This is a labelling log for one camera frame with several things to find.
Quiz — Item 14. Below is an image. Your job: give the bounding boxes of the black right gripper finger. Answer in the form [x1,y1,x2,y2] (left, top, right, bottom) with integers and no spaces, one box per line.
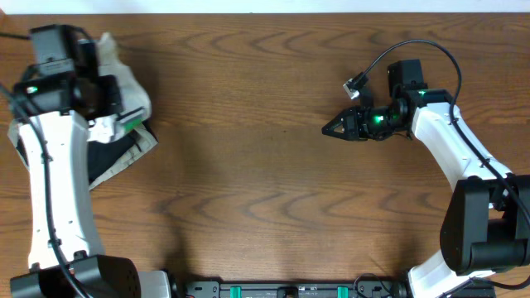
[321,108,349,132]
[321,126,349,141]

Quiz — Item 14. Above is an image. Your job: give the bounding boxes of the white t-shirt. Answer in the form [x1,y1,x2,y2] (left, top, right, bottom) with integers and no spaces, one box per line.
[89,32,152,143]

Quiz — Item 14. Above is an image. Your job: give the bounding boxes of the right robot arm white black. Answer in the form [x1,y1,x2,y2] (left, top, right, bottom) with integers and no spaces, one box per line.
[321,89,529,297]

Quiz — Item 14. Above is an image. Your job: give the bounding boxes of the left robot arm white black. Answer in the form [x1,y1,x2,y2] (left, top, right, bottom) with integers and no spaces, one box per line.
[8,74,174,297]

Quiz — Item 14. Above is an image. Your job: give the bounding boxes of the black folded garment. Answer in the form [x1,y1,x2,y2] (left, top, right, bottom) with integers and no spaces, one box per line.
[16,134,140,185]

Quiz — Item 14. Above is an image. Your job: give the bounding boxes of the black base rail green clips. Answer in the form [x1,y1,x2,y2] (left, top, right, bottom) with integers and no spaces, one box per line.
[185,278,413,298]

